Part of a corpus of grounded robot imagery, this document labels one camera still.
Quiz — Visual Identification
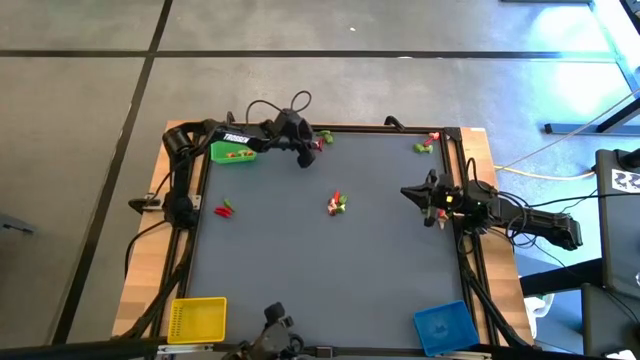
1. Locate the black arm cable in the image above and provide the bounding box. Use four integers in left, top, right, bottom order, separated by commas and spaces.
244, 89, 314, 126
464, 157, 501, 201

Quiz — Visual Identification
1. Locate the black case with marker print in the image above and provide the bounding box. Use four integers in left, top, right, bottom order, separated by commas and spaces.
594, 148, 640, 301

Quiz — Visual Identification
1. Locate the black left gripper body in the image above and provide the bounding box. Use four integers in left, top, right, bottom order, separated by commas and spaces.
272, 108, 317, 151

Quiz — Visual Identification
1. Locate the blue plastic basket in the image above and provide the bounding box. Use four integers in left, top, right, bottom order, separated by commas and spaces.
412, 299, 481, 358

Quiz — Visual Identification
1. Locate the white plastic object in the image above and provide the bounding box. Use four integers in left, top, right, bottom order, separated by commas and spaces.
524, 293, 556, 339

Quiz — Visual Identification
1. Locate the grey floor object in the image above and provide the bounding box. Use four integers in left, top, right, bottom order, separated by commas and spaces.
0, 213, 37, 237

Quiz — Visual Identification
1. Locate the yellow floor cable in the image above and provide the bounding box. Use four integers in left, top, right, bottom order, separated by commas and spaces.
493, 164, 597, 182

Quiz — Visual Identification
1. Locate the silver metal bracket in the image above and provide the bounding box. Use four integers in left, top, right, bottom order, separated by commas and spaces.
157, 343, 215, 356

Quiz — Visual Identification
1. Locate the metal floor stand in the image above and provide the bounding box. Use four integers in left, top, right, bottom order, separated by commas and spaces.
543, 0, 640, 136

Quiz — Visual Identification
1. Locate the green plastic basket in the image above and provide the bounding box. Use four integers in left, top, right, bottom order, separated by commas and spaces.
209, 140, 258, 166

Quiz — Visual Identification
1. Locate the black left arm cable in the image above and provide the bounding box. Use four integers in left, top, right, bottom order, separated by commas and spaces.
244, 89, 314, 126

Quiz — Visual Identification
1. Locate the dark grey case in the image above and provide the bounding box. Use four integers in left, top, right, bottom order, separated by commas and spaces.
581, 282, 640, 360

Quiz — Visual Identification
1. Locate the yellow plastic basket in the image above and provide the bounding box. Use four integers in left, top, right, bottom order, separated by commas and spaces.
166, 296, 229, 346

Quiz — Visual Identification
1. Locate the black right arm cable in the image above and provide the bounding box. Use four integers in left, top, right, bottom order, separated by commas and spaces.
464, 157, 501, 201

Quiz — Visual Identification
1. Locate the black aluminium table frame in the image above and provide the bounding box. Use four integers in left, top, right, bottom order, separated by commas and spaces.
0, 118, 640, 360

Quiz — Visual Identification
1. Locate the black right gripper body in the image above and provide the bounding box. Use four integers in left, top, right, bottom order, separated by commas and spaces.
430, 169, 471, 224

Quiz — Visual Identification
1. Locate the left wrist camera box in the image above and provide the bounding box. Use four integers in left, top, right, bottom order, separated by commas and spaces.
296, 146, 318, 169

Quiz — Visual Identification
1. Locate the black power cable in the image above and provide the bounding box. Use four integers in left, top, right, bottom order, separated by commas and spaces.
123, 218, 171, 281

